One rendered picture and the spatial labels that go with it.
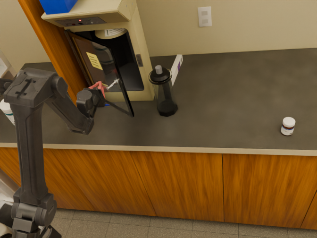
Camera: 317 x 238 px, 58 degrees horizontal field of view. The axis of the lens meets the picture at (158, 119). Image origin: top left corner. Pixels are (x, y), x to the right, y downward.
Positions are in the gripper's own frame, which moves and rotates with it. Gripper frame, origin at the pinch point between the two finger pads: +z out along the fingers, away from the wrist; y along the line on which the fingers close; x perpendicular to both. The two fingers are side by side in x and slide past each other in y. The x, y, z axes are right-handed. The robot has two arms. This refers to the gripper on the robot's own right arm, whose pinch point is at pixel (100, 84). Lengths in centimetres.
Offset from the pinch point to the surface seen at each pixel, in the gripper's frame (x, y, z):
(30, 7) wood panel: 20.5, 33.5, 8.6
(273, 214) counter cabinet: -80, -93, -11
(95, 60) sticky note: 1.0, 8.7, 5.9
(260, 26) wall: -72, -12, 59
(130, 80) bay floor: -3.6, -18.3, 24.6
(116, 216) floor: 27, -120, -9
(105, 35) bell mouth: -1.8, 13.4, 17.9
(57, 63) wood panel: 20.9, 7.0, 7.2
